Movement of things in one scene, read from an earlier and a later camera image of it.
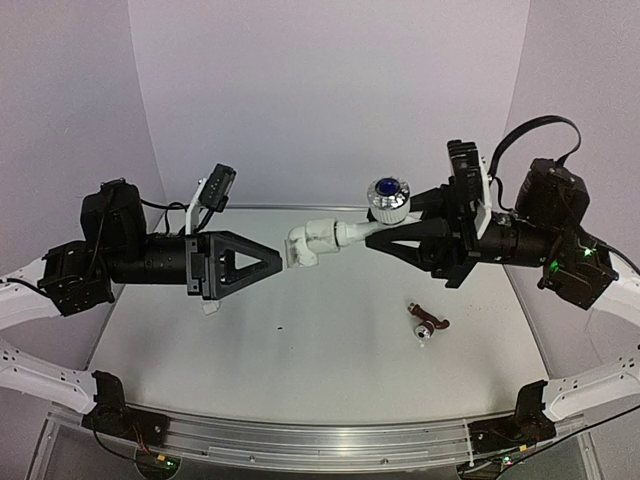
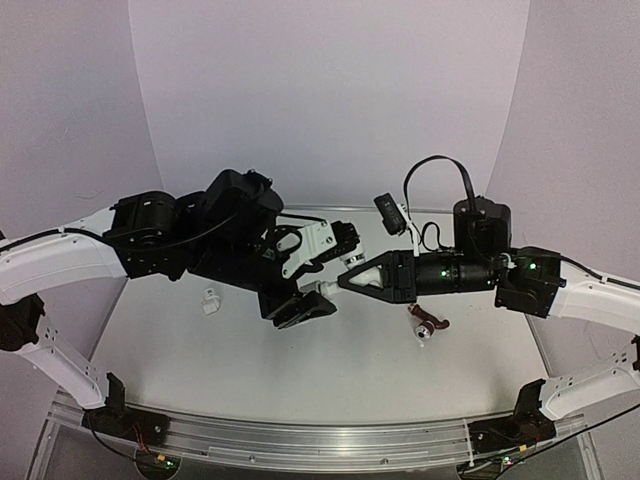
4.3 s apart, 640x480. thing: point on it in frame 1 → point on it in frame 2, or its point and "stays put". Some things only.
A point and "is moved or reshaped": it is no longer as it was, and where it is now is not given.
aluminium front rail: [317, 445] stays put
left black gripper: [211, 271] → [306, 309]
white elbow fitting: [304, 244] is moved or reshaped
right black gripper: [459, 245] → [401, 276]
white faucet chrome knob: [389, 200] → [353, 259]
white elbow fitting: [210, 306] stays put
